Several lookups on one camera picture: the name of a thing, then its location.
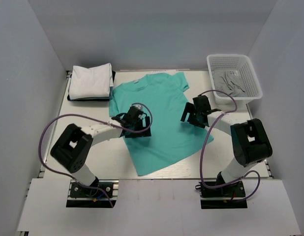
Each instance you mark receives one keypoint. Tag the white plastic basket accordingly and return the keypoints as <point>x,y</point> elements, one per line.
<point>243,65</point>

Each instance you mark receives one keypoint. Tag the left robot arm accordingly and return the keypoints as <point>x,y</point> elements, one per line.
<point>73,146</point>

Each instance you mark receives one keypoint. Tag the folded dark t-shirt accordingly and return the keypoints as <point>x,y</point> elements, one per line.
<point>101,99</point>

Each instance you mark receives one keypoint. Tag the teal t-shirt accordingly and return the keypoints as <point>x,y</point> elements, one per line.
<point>171,140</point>

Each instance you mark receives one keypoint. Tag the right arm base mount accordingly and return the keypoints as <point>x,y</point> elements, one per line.
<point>229,197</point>

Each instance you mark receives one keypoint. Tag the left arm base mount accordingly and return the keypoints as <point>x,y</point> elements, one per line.
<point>80,197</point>

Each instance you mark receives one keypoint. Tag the folded white t-shirt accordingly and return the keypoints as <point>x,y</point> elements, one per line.
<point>91,82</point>

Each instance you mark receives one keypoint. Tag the grey t-shirt in basket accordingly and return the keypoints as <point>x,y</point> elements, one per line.
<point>229,82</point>

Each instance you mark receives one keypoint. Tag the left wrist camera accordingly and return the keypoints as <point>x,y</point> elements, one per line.
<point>137,106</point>

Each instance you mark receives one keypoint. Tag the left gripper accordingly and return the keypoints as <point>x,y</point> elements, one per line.
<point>141,124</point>

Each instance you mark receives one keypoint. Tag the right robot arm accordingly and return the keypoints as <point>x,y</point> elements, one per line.
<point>250,146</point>

